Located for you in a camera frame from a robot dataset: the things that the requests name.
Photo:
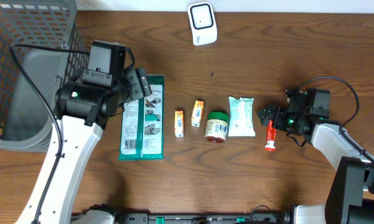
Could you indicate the white barcode scanner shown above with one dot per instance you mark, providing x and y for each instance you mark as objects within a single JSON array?
[{"x": 202, "y": 23}]

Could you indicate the orange tissue pack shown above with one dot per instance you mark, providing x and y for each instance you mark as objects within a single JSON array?
[
  {"x": 179, "y": 124},
  {"x": 197, "y": 114}
]

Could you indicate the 3M comfort grip gloves pack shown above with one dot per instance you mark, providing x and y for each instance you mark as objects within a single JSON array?
[{"x": 142, "y": 125}]

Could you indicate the green-lid seasoning jar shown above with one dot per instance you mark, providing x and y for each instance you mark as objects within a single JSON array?
[{"x": 217, "y": 127}]

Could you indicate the red coffee stick sachet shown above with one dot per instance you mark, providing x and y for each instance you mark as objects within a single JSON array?
[{"x": 270, "y": 137}]

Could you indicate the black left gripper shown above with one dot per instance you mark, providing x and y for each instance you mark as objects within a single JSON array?
[{"x": 140, "y": 82}]

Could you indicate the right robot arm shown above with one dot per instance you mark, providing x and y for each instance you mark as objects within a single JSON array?
[{"x": 351, "y": 197}]

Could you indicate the grey plastic basket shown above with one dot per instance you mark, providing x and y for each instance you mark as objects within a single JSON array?
[{"x": 41, "y": 39}]

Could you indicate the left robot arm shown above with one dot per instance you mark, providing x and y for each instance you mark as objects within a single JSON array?
[{"x": 83, "y": 106}]

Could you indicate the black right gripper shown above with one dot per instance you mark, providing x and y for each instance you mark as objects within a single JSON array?
[{"x": 277, "y": 122}]

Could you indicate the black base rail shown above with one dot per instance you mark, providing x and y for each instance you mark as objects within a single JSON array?
[{"x": 144, "y": 218}]

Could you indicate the mint green wipes pack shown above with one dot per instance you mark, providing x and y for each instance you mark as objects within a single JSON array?
[{"x": 241, "y": 117}]

